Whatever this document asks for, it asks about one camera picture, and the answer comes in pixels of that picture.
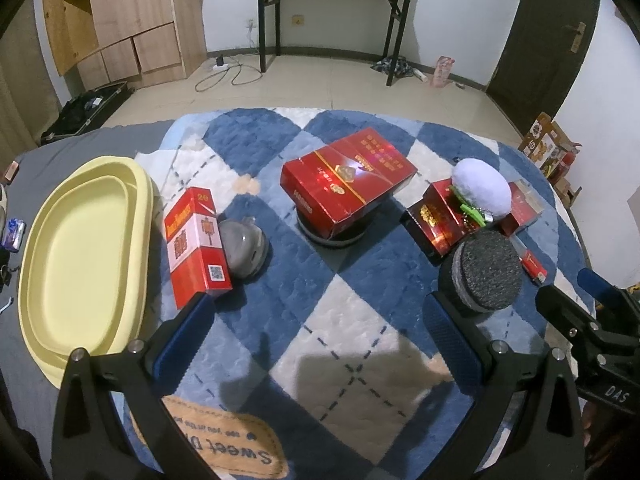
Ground black glitter round puck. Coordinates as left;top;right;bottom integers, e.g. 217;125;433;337
438;230;523;315

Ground red white cigarette pack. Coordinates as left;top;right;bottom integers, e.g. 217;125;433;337
164;186;232;310

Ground white plush burger keychain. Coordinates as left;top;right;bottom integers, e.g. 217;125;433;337
449;158;512;228

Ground dark red gift box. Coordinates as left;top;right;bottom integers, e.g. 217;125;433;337
400;179;480;264

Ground large red cigarette carton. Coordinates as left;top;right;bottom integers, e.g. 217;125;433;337
280;128;416;237

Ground small red cigarette pack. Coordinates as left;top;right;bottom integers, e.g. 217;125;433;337
510;236;548;286

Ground red box behind burger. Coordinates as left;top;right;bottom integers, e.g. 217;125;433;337
499;179;544;237

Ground grey round container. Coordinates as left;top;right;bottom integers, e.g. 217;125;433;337
219;217;269;280

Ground yellow oval plastic tray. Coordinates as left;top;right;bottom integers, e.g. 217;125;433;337
17;156;154;387

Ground black round puck under carton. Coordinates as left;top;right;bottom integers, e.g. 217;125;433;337
296;211;376;249

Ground blue white checkered rug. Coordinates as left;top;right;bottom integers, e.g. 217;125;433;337
140;108;593;479

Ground blue snack packet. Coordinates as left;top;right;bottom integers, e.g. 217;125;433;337
1;218;26;252

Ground small brown box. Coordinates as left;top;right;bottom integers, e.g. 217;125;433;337
2;160;20;185

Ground pink bag on floor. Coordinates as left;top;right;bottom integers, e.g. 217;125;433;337
431;55;454;88

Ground black open suitcase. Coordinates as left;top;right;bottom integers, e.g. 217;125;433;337
38;82;134;146

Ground dark brown door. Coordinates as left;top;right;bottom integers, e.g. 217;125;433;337
486;0;600;134

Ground wooden cabinet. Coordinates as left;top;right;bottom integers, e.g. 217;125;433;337
42;0;207;90

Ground cardboard boxes by wall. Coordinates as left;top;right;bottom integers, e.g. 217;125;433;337
518;113;582;209

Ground white power strip with cable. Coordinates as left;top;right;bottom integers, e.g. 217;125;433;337
193;55;264;93

